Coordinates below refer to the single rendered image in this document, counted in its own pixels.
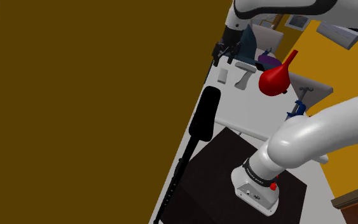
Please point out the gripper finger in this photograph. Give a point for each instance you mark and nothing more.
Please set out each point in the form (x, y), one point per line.
(232, 55)
(217, 56)

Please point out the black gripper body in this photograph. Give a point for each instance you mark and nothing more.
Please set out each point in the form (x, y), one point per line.
(229, 37)

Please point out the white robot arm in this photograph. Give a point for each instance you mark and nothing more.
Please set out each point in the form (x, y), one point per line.
(305, 136)

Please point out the dark blue cone-shaped object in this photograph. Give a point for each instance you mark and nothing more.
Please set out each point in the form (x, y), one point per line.
(248, 43)

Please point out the small grey flat block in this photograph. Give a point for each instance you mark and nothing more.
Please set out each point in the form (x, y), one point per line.
(222, 76)

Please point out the small black box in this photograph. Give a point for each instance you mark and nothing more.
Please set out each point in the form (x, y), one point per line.
(260, 66)

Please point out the purple rounded object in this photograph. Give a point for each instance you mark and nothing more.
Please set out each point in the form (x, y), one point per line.
(268, 59)

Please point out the red long-necked vase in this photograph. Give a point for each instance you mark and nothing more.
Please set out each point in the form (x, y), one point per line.
(274, 80)

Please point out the dark robot stand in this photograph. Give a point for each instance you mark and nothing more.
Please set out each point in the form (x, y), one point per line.
(209, 183)

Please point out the brown wooden cabinet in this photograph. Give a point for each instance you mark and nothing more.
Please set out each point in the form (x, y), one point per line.
(357, 204)

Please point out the framed wall picture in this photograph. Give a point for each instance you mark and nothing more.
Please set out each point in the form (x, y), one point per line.
(298, 21)

